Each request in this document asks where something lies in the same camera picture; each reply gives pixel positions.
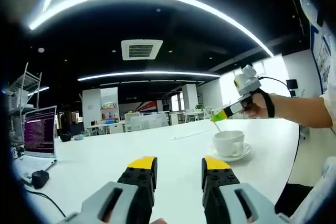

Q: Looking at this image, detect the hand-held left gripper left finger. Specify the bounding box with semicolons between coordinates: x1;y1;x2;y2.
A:
62;156;158;224

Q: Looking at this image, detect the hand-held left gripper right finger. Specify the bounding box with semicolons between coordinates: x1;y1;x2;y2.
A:
201;156;292;224

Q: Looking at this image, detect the white coffee cup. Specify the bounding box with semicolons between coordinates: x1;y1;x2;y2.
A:
212;130;245;157

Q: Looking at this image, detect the white saucer coffee tray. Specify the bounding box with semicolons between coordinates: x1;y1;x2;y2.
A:
209;143;252;162

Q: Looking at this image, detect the white tabletop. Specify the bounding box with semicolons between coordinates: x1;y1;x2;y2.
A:
12;118;301;224

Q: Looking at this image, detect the person's right hand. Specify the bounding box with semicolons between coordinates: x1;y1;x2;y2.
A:
243;92;269;120

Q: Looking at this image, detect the colourful display shelf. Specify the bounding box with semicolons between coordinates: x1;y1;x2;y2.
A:
100;102;119;125

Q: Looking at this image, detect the person's white shirt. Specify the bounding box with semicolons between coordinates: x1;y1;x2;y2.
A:
287;0;336;224

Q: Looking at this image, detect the black computer mouse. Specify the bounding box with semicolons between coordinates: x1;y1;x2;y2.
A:
31;170;50;189

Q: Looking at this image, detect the straight ceiling light strip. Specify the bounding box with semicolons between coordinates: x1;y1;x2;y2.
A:
77;71;221;82

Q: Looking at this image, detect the silver laptop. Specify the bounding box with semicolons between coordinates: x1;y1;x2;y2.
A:
13;105;58;183

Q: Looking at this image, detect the ceiling air conditioner vent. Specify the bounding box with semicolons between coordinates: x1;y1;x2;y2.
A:
121;39;164;61

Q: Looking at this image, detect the short ceiling light strip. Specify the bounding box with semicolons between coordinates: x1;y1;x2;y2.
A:
27;86;50;96

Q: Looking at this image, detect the white metal shelf rack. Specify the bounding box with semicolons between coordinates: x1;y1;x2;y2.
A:
7;62;43;142

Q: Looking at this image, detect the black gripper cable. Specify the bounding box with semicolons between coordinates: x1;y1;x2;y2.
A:
258;76;292;97

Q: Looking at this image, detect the black wrist strap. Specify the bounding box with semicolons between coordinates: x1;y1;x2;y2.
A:
258;89;276;119

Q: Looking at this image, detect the red white blue wall art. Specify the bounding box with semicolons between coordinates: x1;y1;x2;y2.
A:
136;100;158;114

